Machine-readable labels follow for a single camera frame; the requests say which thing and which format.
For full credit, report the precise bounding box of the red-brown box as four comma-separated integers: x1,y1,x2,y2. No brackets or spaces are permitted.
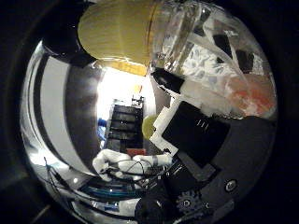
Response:
125,147,147,158

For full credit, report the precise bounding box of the teal ribbon cable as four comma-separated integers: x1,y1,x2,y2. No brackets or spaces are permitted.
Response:
78,184,138,201

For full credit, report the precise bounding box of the small black frame stand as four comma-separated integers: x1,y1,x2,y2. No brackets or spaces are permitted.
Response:
130,95,145,108

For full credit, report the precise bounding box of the blue floral tablecloth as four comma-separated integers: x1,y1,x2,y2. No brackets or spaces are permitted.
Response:
180,41,225,85

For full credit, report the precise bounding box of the black drawer shelf unit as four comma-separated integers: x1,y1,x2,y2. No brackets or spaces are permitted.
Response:
104,104,145,150

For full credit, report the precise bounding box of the black cable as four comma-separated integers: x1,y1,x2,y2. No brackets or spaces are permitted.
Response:
125,160,158,180
106,158,148,179

